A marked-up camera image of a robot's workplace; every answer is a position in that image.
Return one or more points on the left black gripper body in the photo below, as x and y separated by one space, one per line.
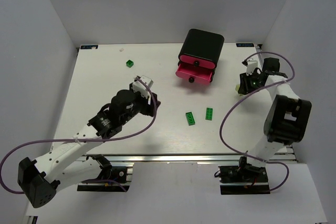
153 102

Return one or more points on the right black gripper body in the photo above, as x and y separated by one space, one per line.
244 85

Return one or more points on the long green lego brick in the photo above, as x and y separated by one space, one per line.
209 114
190 118

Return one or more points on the pink drawer with black knob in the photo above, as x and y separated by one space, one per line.
200 62

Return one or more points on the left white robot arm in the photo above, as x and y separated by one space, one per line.
40 179

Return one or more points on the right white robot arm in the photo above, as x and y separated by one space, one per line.
288 116

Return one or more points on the blue label sticker right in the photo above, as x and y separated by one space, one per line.
245 45

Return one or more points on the blue label sticker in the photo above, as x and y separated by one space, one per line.
88 47
245 45

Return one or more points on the small dark green lego cube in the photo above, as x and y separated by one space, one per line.
129 63

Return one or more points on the black drawer housing box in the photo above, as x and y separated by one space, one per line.
202 44

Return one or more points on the blue label sticker left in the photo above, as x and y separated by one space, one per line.
88 47

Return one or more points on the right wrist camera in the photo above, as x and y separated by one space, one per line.
250 65

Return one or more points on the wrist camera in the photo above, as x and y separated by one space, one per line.
141 85
250 65

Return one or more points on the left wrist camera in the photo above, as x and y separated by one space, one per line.
141 85

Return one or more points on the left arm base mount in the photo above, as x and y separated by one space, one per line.
112 178

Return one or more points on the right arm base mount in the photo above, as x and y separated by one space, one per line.
242 179

